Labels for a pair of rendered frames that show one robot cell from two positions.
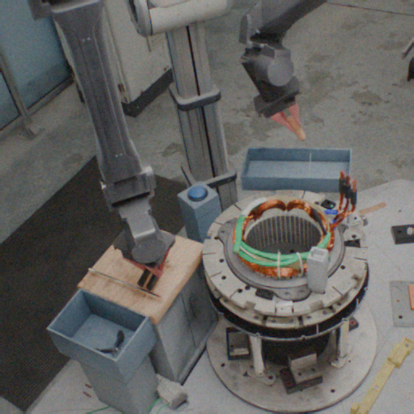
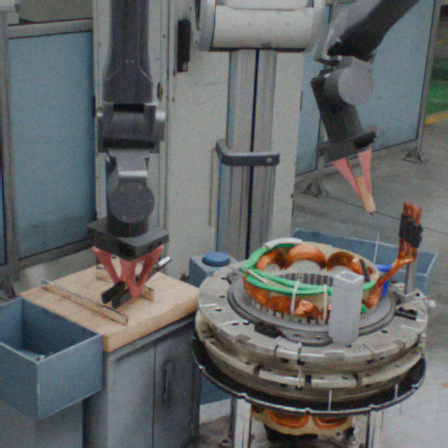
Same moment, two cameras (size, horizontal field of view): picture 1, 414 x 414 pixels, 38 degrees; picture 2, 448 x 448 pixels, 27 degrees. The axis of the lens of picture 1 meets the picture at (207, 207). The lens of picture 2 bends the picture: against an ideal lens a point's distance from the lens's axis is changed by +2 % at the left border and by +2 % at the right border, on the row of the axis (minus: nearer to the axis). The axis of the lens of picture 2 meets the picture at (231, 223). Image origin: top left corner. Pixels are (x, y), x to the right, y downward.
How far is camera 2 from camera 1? 52 cm
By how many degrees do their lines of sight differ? 23
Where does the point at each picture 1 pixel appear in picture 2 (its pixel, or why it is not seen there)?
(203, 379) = not seen: outside the picture
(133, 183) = (137, 117)
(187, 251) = (180, 292)
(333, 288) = (364, 347)
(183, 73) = (239, 113)
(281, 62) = (359, 75)
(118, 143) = (133, 43)
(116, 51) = (165, 207)
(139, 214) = (133, 157)
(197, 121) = (241, 186)
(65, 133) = not seen: hidden behind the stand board
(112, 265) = (75, 286)
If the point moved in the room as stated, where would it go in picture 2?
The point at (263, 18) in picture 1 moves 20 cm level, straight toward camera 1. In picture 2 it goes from (348, 22) to (333, 43)
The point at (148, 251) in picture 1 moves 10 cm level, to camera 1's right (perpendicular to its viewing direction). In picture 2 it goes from (130, 201) to (210, 206)
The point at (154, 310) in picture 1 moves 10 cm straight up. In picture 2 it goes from (112, 330) to (112, 262)
